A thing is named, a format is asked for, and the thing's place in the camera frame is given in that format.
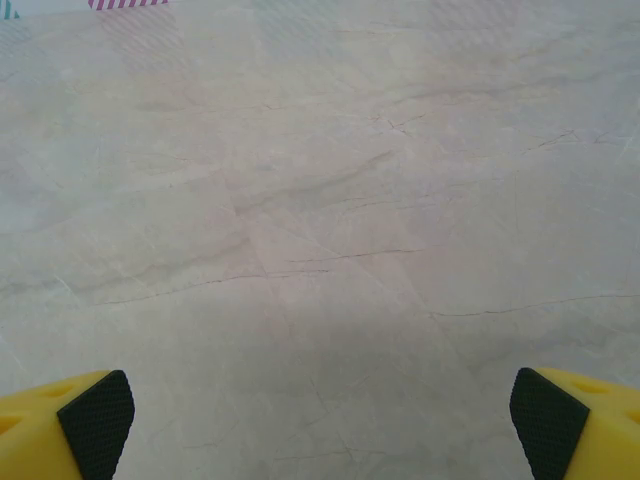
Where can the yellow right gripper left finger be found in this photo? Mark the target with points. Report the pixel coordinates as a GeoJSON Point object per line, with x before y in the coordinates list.
{"type": "Point", "coordinates": [55, 440]}

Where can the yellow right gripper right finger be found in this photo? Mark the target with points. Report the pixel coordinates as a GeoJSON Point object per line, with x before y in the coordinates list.
{"type": "Point", "coordinates": [585, 435]}

